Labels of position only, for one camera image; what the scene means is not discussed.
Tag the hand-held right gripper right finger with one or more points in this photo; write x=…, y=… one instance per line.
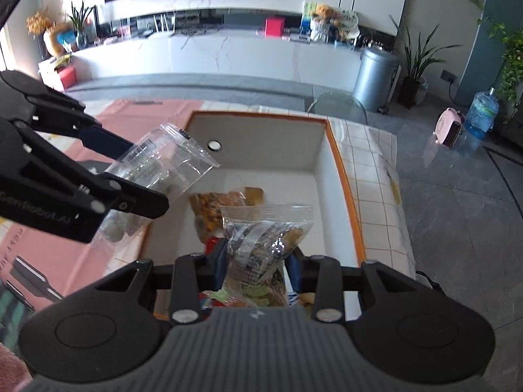
x=295, y=271

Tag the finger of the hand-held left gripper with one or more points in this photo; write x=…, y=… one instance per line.
x=135, y=202
x=104, y=141

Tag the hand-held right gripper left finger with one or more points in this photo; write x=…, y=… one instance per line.
x=220, y=263

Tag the clear packet with brown snacks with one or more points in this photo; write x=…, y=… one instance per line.
x=261, y=232

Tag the clear snack packet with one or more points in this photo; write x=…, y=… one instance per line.
x=163, y=159

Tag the peanut snack packet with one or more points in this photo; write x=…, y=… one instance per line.
x=210, y=208

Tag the orange cardboard box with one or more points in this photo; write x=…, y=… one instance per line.
x=265, y=159

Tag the red storage box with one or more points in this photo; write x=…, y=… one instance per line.
x=65, y=78

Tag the teal patterned cloth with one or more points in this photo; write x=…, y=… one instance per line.
x=12, y=314

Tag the orange vase with dried flowers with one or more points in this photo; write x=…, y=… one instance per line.
x=51, y=41

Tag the green plant in glass vase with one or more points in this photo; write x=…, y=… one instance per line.
x=81, y=24

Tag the white router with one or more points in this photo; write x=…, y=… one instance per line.
x=159, y=30

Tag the white marble tv cabinet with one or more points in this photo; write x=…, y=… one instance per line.
x=204, y=57

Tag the black bag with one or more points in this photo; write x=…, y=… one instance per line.
x=429, y=281

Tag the round glass table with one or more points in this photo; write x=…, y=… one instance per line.
x=339, y=106

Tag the silver trash can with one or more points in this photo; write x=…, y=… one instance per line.
x=374, y=77

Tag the pink space heater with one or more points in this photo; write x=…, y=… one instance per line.
x=449, y=128

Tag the long-leaf potted plant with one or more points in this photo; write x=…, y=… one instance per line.
x=416, y=65

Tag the picture card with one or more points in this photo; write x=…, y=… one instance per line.
x=308, y=14

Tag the blue water bottle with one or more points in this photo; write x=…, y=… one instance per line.
x=482, y=114

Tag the teddy bear in white pot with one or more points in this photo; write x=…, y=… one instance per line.
x=322, y=22

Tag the round decorated fan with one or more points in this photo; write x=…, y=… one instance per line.
x=348, y=20

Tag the trailing vine plant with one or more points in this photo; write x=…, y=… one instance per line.
x=512, y=65

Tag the wall socket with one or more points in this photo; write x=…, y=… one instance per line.
x=448, y=76

